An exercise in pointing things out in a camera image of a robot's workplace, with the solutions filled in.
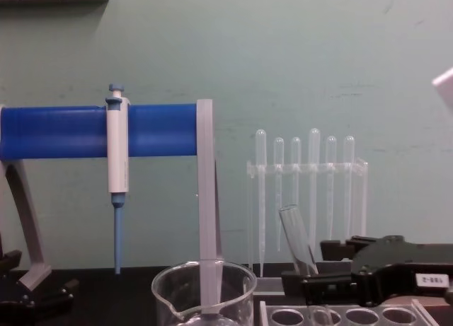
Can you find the clear acrylic dropper rack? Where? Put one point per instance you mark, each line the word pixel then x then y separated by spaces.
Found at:
pixel 361 198

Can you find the clear plastic transfer pipette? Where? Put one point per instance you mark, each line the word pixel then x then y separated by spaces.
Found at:
pixel 279 149
pixel 313 145
pixel 295 149
pixel 349 149
pixel 260 145

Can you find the clear glass test tube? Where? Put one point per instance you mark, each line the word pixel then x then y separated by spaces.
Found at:
pixel 299 237
pixel 321 317

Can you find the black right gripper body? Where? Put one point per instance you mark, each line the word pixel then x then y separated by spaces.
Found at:
pixel 393 266

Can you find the clear glass beaker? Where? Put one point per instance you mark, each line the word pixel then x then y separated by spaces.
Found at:
pixel 233 294

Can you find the clear acrylic test tube rack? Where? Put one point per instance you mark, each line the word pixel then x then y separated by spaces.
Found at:
pixel 341 304

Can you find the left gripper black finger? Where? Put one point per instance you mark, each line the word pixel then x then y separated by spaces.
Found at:
pixel 10 264
pixel 49 297

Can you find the black table cloth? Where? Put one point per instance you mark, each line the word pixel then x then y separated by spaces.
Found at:
pixel 106 297

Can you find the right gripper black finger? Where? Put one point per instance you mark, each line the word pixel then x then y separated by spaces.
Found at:
pixel 339 250
pixel 329 287

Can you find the white micropipette with blue tip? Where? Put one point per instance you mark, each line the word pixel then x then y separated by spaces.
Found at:
pixel 117 152

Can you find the blue bar pipette stand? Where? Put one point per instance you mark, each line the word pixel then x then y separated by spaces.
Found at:
pixel 63 131

